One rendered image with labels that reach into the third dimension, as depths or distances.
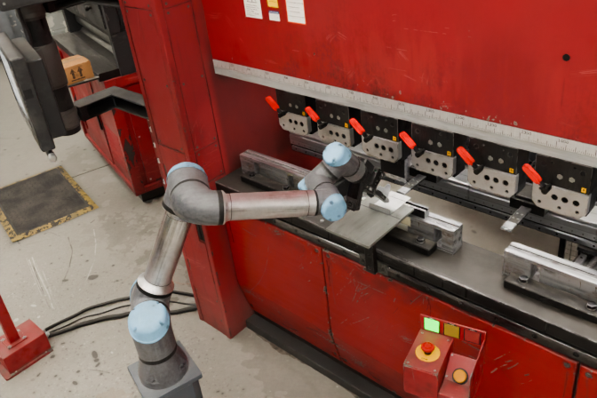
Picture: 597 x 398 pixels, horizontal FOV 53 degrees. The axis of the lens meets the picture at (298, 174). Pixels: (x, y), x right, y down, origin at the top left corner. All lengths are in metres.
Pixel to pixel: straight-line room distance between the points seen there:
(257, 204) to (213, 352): 1.56
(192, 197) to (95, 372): 1.75
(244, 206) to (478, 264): 0.84
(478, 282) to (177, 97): 1.32
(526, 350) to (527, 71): 0.85
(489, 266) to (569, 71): 0.74
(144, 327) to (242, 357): 1.29
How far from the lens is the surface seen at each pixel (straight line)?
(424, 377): 1.89
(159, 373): 1.92
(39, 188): 5.02
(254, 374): 2.97
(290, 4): 2.11
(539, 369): 2.06
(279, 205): 1.67
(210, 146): 2.61
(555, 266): 1.97
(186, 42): 2.44
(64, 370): 3.33
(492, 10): 1.68
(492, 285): 2.01
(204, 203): 1.63
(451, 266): 2.08
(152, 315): 1.85
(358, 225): 2.05
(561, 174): 1.77
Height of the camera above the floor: 2.18
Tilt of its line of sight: 30 degrees down
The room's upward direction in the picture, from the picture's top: 7 degrees counter-clockwise
